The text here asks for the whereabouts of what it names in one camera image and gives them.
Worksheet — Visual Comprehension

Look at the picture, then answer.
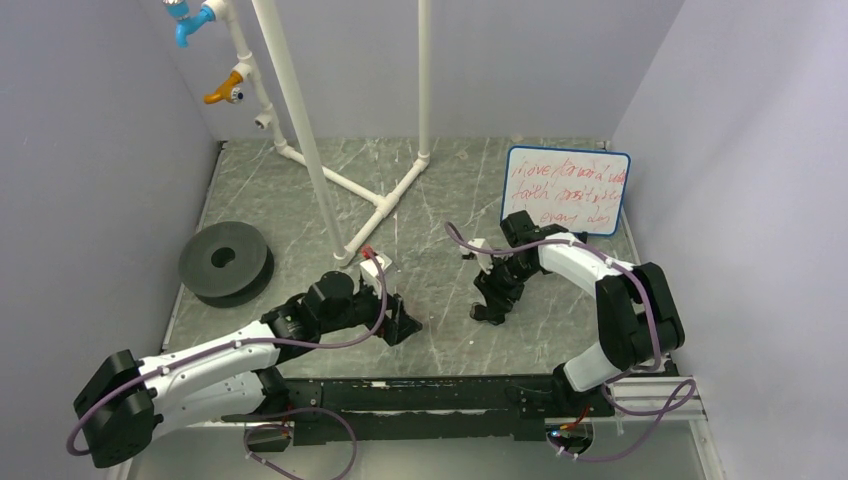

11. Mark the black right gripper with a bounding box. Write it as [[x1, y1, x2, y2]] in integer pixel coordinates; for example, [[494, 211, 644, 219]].
[[474, 255, 540, 318]]

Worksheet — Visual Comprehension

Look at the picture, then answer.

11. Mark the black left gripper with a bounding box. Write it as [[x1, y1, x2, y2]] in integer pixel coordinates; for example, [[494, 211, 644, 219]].
[[319, 277, 422, 345]]

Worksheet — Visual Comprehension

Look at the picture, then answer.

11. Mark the blue framed whiteboard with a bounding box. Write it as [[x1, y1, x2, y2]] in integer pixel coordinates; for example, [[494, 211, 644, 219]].
[[500, 145, 631, 237]]

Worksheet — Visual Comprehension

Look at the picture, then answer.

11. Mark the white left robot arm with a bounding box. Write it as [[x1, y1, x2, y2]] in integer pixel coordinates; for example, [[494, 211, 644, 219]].
[[66, 271, 423, 468]]

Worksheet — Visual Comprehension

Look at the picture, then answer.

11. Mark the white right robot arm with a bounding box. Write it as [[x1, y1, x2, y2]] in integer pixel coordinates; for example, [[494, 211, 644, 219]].
[[460, 211, 685, 415]]

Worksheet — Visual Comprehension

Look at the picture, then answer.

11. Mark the black foam disc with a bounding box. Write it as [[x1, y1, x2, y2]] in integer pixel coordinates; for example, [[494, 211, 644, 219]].
[[178, 221, 275, 308]]

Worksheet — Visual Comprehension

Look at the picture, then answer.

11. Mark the orange tap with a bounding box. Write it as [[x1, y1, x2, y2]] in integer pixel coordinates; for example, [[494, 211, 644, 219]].
[[203, 70, 244, 105]]

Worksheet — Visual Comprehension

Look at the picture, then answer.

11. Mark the blue tap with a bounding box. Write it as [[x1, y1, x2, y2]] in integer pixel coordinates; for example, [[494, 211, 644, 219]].
[[161, 0, 217, 48]]

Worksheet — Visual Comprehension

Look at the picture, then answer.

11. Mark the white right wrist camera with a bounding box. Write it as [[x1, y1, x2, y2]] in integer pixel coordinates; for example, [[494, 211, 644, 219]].
[[460, 238, 494, 273]]

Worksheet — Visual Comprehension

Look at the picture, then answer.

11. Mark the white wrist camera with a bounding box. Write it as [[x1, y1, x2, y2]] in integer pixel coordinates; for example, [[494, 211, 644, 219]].
[[358, 246, 394, 290], [460, 238, 494, 273]]

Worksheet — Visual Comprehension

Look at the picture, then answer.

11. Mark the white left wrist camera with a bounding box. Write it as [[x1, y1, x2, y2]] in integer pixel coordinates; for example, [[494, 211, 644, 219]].
[[358, 246, 394, 290]]

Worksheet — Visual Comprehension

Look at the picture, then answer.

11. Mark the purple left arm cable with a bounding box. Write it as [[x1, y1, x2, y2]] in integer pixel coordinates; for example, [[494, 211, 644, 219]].
[[66, 254, 390, 458]]

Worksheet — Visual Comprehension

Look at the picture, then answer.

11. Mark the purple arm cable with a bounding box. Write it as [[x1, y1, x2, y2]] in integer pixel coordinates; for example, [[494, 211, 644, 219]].
[[443, 221, 698, 419], [66, 254, 390, 458]]

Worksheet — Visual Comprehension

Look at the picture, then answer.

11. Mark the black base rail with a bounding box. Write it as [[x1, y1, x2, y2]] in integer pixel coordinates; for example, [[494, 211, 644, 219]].
[[227, 374, 614, 446]]

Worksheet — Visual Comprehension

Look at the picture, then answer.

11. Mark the white pvc pipe frame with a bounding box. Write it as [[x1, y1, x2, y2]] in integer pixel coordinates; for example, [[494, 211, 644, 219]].
[[189, 1, 429, 265]]

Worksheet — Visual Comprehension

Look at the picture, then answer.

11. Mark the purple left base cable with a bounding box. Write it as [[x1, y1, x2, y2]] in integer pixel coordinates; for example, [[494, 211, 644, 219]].
[[243, 406, 360, 480]]

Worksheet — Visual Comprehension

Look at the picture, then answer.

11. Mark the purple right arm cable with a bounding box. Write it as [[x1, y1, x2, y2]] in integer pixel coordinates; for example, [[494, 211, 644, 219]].
[[443, 221, 698, 419]]

